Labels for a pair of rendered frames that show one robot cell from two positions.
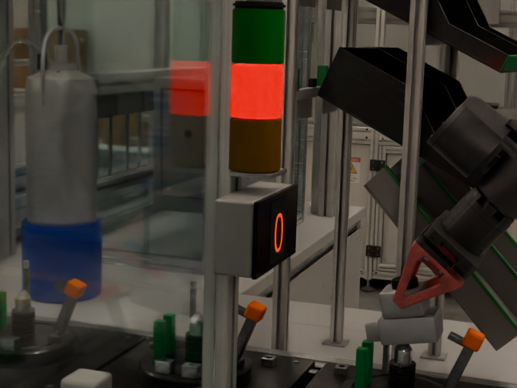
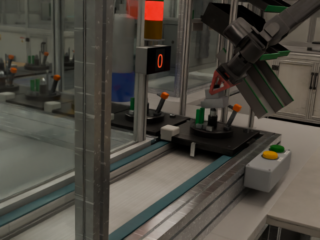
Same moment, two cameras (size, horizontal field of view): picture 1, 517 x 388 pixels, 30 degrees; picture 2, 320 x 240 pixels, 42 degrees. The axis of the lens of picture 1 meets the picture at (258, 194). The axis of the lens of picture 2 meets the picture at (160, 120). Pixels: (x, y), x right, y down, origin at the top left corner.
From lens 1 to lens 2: 0.35 m
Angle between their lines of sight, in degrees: 12
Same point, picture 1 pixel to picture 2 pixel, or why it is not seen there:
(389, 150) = (281, 61)
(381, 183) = (221, 55)
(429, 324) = (221, 101)
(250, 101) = (150, 14)
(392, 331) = (208, 103)
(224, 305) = (141, 85)
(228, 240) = (139, 61)
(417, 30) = not seen: outside the picture
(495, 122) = (247, 27)
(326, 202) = not seen: hidden behind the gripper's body
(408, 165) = (229, 47)
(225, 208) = (138, 49)
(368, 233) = not seen: hidden behind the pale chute
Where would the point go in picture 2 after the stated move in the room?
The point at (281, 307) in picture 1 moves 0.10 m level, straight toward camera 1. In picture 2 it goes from (183, 99) to (178, 105)
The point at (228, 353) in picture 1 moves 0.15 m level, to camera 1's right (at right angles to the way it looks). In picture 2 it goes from (143, 102) to (195, 107)
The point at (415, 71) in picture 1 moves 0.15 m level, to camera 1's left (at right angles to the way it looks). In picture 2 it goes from (233, 11) to (189, 9)
